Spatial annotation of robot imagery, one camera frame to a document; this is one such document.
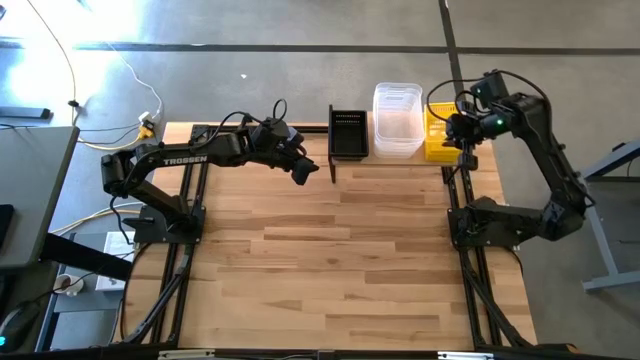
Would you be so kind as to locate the white box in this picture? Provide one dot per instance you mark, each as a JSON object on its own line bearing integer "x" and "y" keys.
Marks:
{"x": 117, "y": 247}

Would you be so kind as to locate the grey-blue table frame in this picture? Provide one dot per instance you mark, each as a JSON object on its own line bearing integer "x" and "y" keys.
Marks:
{"x": 602, "y": 240}

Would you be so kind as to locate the black slotted plastic basket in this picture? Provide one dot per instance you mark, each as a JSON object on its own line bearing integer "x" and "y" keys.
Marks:
{"x": 348, "y": 140}

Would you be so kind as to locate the white power plug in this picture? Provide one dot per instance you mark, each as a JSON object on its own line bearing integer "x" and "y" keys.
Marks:
{"x": 147, "y": 118}

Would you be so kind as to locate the black desk support beam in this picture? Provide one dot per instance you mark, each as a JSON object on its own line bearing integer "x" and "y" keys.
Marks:
{"x": 85, "y": 257}

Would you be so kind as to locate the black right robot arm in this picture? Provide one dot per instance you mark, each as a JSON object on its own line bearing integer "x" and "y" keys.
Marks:
{"x": 550, "y": 155}

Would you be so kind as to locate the black flat bar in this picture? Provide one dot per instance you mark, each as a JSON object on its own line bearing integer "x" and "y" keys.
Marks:
{"x": 25, "y": 113}

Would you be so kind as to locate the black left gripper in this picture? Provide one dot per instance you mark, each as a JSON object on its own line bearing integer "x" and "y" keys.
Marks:
{"x": 285, "y": 152}

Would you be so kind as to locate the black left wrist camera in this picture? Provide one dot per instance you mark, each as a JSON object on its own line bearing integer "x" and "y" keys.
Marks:
{"x": 271, "y": 132}

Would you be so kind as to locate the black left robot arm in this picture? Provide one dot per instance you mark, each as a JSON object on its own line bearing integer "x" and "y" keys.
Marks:
{"x": 220, "y": 150}

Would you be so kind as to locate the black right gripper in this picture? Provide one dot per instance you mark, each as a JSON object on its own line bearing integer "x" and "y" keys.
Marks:
{"x": 464, "y": 131}

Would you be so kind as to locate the white cup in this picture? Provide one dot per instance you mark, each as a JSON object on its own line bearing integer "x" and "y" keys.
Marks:
{"x": 64, "y": 282}

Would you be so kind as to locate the black table-level camera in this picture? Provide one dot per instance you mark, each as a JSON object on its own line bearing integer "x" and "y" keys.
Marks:
{"x": 325, "y": 355}

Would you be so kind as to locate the silver metal bracket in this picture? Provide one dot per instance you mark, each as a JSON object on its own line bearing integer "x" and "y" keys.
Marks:
{"x": 185, "y": 354}
{"x": 467, "y": 356}

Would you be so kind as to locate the black computer mouse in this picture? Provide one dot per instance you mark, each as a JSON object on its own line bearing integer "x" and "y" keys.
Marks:
{"x": 17, "y": 325}

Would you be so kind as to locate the grey desk top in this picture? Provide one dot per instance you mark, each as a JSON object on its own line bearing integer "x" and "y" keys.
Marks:
{"x": 30, "y": 190}

